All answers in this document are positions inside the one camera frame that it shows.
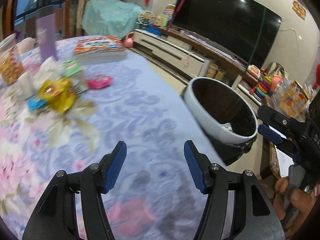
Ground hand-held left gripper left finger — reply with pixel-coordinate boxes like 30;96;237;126
22;141;128;240

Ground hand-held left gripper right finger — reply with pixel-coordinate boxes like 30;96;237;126
183;140;285;240

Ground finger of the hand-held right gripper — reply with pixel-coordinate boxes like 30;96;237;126
257;105;308;140
257;124;302;161

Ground white trash bin black liner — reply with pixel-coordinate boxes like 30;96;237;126
180;77;258;167

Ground pink snack packet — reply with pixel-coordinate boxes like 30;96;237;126
86;74;113;90

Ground yellow foil wrapper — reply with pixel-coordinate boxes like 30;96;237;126
37;77;77;113

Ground green snack box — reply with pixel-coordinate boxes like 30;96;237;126
61;58;88;93

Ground person's right hand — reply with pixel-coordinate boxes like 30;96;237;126
272;176;320;240

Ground yellow cartoon toy box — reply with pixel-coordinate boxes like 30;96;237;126
279;80;310;118

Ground brown marble side table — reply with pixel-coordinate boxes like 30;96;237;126
260;140;290;198

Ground white paper sheet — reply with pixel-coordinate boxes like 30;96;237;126
276;152;295;178

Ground pink toy cup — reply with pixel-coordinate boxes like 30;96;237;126
271;76;282;90

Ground orange toy cash register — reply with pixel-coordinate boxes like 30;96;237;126
246;64;260;77

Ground floral tablecloth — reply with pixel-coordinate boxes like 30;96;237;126
0;35;225;240

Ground stacked yellow containers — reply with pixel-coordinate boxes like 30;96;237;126
207;64;219;78

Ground thin green rod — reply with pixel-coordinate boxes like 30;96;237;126
246;7;266;73

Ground small cyan packet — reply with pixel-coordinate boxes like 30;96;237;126
26;96;48;110

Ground black flat screen television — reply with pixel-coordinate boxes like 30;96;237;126
171;0;282;67

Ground white television cabinet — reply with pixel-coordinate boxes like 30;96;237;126
134;27;265;105

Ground pink kettlebell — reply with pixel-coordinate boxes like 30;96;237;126
124;31;135;48

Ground clear snack jar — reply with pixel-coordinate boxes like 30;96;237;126
0;34;24;85

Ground purple bottle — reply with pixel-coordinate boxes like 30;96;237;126
35;6;58;62

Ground thin pink rod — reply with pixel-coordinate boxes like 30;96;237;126
172;0;193;23

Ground yellow green activity toy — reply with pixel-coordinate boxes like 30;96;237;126
155;14;168;27

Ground teal cloth cover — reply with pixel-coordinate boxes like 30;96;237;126
82;0;147;39

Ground pink white toy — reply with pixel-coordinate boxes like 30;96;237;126
164;4;177;17

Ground toy ferris wheel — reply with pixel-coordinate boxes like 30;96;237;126
137;10;160;35

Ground pink sofa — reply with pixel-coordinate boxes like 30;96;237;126
15;37;38;55

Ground beige patterned curtain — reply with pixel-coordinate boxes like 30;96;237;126
66;0;98;37

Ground rainbow stacking ring toy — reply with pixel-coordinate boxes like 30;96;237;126
255;76;274;98

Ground gold red wall decal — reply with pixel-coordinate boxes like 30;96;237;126
292;0;307;20

